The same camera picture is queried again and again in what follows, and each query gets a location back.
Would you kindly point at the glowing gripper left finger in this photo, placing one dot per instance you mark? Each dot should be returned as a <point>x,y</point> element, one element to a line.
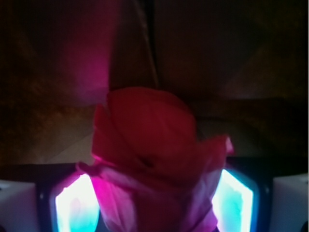
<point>46,198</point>

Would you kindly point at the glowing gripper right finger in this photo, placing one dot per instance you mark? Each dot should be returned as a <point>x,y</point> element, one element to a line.
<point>263,195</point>

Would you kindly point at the red paper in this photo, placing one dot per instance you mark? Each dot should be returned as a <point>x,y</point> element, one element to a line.
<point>151,173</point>

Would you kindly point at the brown paper bag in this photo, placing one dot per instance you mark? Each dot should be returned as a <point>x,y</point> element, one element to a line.
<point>241,65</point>

